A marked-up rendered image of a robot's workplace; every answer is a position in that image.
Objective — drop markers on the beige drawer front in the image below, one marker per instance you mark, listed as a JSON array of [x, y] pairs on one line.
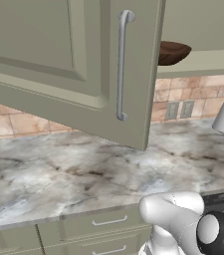
[[80, 224], [80, 247]]

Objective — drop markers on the dishwasher with black panel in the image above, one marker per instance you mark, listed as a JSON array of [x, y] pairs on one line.
[[221, 198]]

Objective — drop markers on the brown wooden bowl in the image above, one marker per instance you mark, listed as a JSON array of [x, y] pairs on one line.
[[171, 53]]

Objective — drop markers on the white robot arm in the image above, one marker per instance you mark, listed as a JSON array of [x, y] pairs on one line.
[[173, 212]]

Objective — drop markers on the beige base cabinet door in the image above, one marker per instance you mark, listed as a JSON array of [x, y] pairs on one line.
[[14, 240]]

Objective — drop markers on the beige wall cabinet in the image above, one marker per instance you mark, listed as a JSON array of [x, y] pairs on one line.
[[199, 63]]

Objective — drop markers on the grey wall outlet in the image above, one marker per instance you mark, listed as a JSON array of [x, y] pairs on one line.
[[187, 109], [172, 110]]

